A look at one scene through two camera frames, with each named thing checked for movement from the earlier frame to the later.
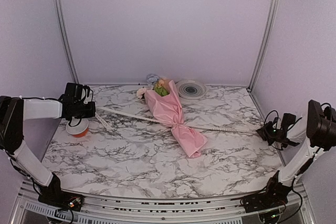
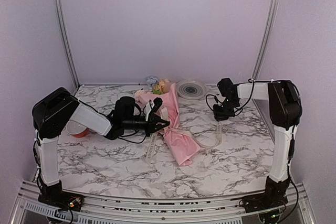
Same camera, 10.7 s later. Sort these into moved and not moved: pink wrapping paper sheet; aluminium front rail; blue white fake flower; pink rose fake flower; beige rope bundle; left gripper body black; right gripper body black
Moved: left gripper body black; pink wrapping paper sheet; right gripper body black; pink rose fake flower; beige rope bundle
Not moved: aluminium front rail; blue white fake flower
